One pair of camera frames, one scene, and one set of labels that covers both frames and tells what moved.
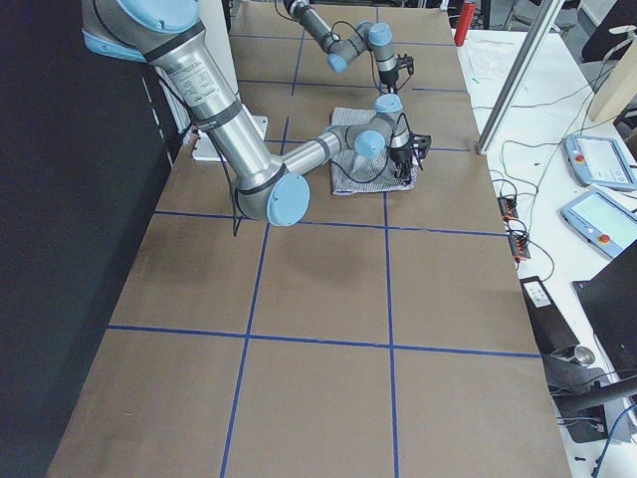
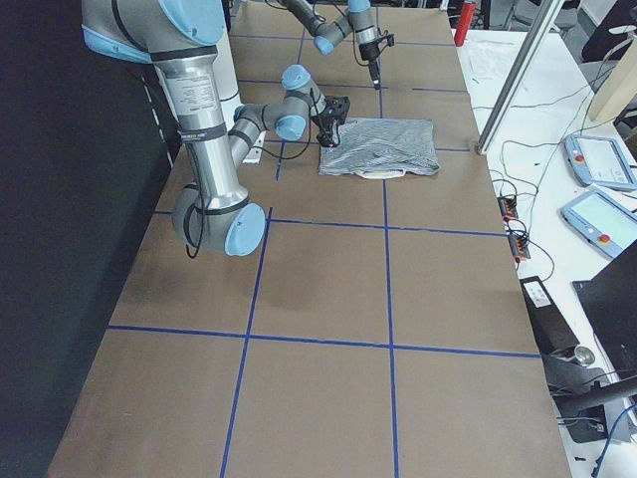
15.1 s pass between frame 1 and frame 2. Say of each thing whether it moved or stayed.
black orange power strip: stayed
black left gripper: moved
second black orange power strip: stayed
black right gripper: moved
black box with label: stayed
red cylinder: stayed
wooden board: stayed
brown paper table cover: stayed
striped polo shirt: moved
